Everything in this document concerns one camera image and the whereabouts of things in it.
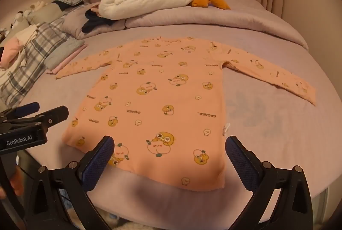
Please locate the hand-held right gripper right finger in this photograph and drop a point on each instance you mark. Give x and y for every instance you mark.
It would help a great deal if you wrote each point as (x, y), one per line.
(241, 166)

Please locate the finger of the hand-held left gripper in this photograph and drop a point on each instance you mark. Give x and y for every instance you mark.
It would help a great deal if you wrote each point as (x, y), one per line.
(56, 114)
(26, 107)

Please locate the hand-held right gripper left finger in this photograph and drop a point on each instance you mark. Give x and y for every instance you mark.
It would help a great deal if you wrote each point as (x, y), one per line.
(97, 166)

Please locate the orange printed long-sleeve shirt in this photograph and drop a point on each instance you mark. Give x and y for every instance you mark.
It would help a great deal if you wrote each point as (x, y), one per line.
(171, 101)

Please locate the stack of folded clothes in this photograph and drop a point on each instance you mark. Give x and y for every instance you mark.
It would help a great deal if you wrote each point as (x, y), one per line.
(66, 55)

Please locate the person's left hand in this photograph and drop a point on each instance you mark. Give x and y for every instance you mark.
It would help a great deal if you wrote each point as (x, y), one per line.
(18, 180)

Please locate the bed with pink sheet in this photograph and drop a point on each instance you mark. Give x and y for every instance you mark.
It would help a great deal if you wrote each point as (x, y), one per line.
(269, 128)

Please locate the grey plaid blanket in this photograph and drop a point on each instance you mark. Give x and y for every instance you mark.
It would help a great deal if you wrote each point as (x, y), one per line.
(32, 59)

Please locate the grey bolster pillow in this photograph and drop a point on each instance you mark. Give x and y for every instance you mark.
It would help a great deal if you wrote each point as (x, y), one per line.
(45, 12)

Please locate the dark navy garment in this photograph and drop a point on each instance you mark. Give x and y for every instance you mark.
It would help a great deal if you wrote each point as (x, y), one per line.
(93, 21)

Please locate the pink duvet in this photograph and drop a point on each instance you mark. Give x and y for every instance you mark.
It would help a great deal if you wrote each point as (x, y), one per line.
(213, 16)

